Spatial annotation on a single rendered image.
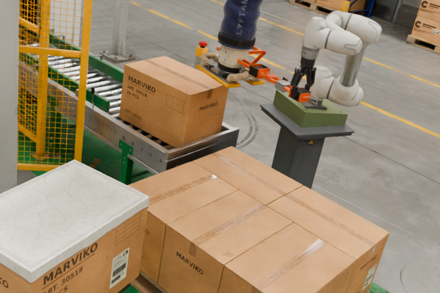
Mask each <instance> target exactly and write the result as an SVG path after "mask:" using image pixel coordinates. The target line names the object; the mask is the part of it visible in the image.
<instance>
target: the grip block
mask: <svg viewBox="0 0 440 293"><path fill-rule="evenodd" d="M269 71H270V68H268V67H267V66H265V65H263V64H262V65H261V63H256V64H250V66H249V73H248V74H250V75H251V76H253V77H255V78H263V77H262V76H260V73H261V72H262V73H264V74H265V73H266V72H269Z"/></svg>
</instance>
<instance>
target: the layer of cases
mask: <svg viewBox="0 0 440 293"><path fill-rule="evenodd" d="M127 186H129V187H131V188H133V189H135V190H137V191H139V192H141V193H143V194H145V195H147V196H149V197H150V198H149V207H148V210H147V219H146V224H145V233H144V239H143V248H142V253H141V263H140V270H141V271H142V272H144V274H146V275H147V276H148V277H150V278H151V279H152V280H153V281H154V282H156V283H158V285H160V286H161V287H162V288H163V289H164V290H165V291H167V292H168V293H364V292H365V291H366V290H367V289H368V288H370V287H371V283H372V281H373V278H374V276H375V273H376V269H377V267H378V264H379V262H380V258H381V256H382V253H383V250H384V247H385V245H386V242H387V240H388V236H389V234H390V233H389V232H388V231H386V230H384V229H382V228H381V227H379V226H377V225H375V224H373V223H372V222H369V221H368V220H366V219H364V218H362V217H360V216H359V215H357V214H355V213H353V212H351V211H349V210H348V209H346V208H344V207H342V206H340V205H339V204H337V203H335V202H333V201H331V200H330V199H327V198H326V197H324V196H322V195H320V194H319V193H317V192H315V191H313V190H311V189H309V188H307V187H306V186H303V185H302V184H300V183H299V182H297V181H294V180H293V179H291V178H289V177H287V176H285V175H284V174H282V173H280V172H279V171H277V170H275V169H273V168H271V167H269V166H267V165H265V164H264V163H262V162H260V161H258V160H256V159H255V158H252V157H251V156H249V155H247V154H245V153H244V152H242V151H240V150H238V149H237V148H234V147H233V146H230V147H228V148H225V149H223V150H220V151H218V152H214V153H213V154H209V155H207V156H204V157H202V158H199V159H197V160H193V161H192V162H189V163H186V164H183V165H180V166H178V167H175V168H173V169H169V170H167V171H164V172H162V173H159V174H157V175H153V176H152V177H148V178H146V179H143V180H141V181H137V182H135V183H132V184H129V185H127Z"/></svg>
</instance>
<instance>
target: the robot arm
mask: <svg viewBox="0 0 440 293"><path fill-rule="evenodd" d="M381 31H382V28H381V26H380V25H379V24H378V23H376V22H375V21H373V20H371V19H369V18H366V17H364V16H360V15H357V14H352V13H348V12H342V11H339V10H337V11H333V12H331V13H329V14H328V15H327V17H326V18H321V17H316V16H315V17H312V18H311V19H310V20H309V21H308V23H307V25H306V29H305V31H304V36H303V46H302V51H301V56H302V57H301V66H300V67H299V68H295V73H294V75H293V78H292V80H291V84H290V85H291V86H292V87H293V88H292V93H291V98H292V99H295V98H296V95H297V90H298V87H297V86H298V84H299V82H300V81H301V79H302V77H303V76H304V75H306V81H305V83H304V88H305V89H307V90H308V91H310V92H311V94H312V95H314V96H316V97H318V98H319V99H318V104H317V105H316V104H315V103H313V102H311V101H307V102H302V103H301V104H302V105H303V106H304V107H305V108H307V109H323V110H327V107H326V106H324V105H323V104H322V103H323V99H328V100H330V101H332V102H334V103H337V104H339V105H343V106H346V107H356V106H358V105H359V103H360V101H361V99H362V97H363V90H362V89H361V88H360V87H359V84H358V81H357V79H356V78H357V75H358V71H359V67H360V65H361V61H362V59H363V55H364V52H365V48H366V46H368V45H369V44H373V43H376V42H377V41H378V40H379V38H380V34H381ZM321 48H324V49H328V50H330V51H332V52H336V53H339V54H344V55H346V59H345V62H344V66H343V69H342V74H341V76H339V77H338V78H334V77H332V72H331V71H330V70H329V69H328V68H326V67H323V66H316V67H314V64H315V61H316V59H317V58H318V54H319V51H320V49H321ZM301 73H302V74H301Z"/></svg>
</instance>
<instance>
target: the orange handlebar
mask: <svg viewBox="0 0 440 293"><path fill-rule="evenodd" d="M252 49H253V50H250V51H249V54H260V53H261V52H262V50H261V49H260V48H257V47H256V46H253V48H252ZM237 62H238V63H240V64H241V65H243V66H244V67H247V68H248V69H249V66H250V65H248V64H247V63H245V62H244V61H242V60H238V61H237ZM260 76H262V77H263V78H264V79H265V80H266V81H268V82H272V83H274V84H276V81H277V80H281V79H279V78H278V76H276V75H275V74H270V73H269V72H266V73H265V74H264V73H262V72H261V73H260ZM290 88H293V87H292V86H290V87H287V86H284V90H285V91H287V92H289V91H290ZM309 99H310V96H309V95H308V96H303V97H302V100H304V101H307V100H309Z"/></svg>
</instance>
